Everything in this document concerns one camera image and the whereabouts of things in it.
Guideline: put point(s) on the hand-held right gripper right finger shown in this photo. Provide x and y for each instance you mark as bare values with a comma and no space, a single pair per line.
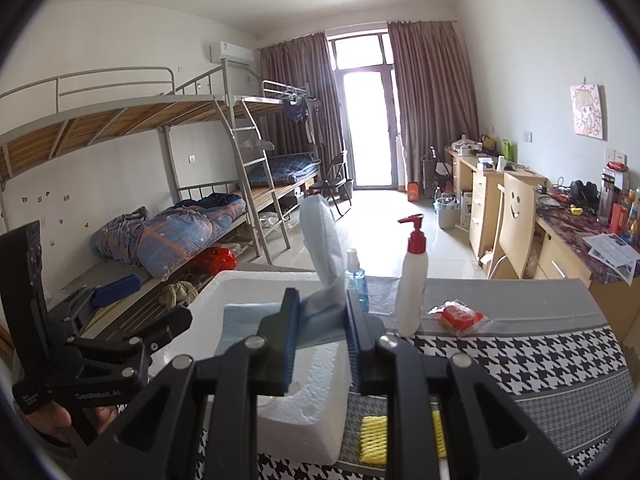
353,350

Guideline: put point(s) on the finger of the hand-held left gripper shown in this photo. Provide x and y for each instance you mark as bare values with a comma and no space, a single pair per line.
160,326
117,288

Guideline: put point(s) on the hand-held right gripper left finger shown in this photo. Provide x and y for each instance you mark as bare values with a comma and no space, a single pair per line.
292,345

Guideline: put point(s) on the white foam box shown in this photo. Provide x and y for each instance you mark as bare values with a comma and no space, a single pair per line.
310,410

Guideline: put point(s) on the yellow sponge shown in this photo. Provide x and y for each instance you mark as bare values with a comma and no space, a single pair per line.
372,435

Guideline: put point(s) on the person's left hand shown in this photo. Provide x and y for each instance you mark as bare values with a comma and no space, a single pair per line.
50,417

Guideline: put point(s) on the blue spray bottle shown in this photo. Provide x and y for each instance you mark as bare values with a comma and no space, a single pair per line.
356,282

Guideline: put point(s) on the blue orange plaid quilt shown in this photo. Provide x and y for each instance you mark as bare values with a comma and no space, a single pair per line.
175,230

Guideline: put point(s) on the white pump bottle red cap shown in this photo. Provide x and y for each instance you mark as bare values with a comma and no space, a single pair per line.
412,290

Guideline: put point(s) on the red plastic bag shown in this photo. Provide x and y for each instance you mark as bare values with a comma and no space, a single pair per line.
215,260

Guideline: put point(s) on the red packet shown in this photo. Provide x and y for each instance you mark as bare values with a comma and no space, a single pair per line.
457,316

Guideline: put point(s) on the grey trash bin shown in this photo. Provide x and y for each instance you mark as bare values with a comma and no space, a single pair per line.
446,215

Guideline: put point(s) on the orange box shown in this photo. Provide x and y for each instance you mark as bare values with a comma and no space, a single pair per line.
413,192

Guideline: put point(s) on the long grey metal bunk bed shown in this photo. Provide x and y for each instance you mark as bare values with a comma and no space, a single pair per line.
100,120

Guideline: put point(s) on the black folding chair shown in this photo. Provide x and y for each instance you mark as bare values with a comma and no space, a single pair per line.
335,180

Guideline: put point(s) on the houndstooth tablecloth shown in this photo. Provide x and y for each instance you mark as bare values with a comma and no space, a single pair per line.
525,360

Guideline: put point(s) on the blue plaid mattress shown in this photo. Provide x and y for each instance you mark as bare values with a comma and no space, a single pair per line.
285,167

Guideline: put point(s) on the wooden desk with drawers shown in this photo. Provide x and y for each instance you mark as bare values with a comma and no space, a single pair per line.
482,210

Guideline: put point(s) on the wooden smiley chair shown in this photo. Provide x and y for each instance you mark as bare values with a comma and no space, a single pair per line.
517,225

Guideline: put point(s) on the glass balcony door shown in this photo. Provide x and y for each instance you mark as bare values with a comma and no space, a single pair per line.
367,125

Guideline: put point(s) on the wooden desk patterned top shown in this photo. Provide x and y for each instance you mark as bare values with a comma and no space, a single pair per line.
565,260

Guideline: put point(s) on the short grey metal bunk bed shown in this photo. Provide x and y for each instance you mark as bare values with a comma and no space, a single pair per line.
260,105

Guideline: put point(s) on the dark hanging clothes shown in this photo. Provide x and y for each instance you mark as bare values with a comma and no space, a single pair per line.
297,110

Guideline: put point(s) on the green bag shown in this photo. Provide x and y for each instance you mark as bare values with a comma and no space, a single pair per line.
507,149

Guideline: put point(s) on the white air conditioner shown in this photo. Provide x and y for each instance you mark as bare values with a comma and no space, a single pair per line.
230,52

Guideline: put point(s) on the wide brown curtain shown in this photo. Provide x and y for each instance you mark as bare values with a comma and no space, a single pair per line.
430,100

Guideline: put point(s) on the narrow brown curtain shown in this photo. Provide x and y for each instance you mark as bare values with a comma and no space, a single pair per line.
295,75

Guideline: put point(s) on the printed paper sheets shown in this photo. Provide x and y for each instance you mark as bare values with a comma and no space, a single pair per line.
612,250

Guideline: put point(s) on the black headphones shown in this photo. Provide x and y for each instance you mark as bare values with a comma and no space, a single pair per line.
582,192

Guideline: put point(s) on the row of toiletry bottles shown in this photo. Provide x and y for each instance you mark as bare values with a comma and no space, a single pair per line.
622,210

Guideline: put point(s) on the white double wall outlet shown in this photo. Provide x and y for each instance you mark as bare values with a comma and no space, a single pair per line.
615,154

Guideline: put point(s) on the pink wall poster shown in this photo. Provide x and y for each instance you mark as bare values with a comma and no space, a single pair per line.
587,110

